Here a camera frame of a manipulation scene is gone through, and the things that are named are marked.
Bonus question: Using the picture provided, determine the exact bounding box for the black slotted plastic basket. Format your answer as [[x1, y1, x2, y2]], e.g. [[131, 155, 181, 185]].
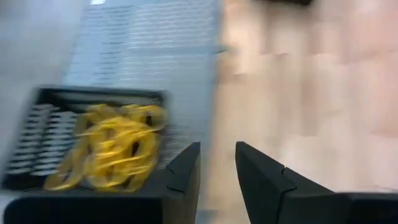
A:
[[0, 85, 171, 194]]

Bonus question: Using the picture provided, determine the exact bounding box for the yellow rubber band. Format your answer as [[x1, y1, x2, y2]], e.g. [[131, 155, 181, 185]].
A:
[[86, 104, 169, 138], [83, 118, 161, 192], [43, 124, 103, 191]]

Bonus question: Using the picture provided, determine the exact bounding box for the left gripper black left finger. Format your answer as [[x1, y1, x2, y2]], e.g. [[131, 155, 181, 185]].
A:
[[155, 141, 201, 224]]

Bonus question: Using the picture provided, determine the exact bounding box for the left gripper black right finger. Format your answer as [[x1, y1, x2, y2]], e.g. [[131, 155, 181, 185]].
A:
[[234, 141, 336, 224]]

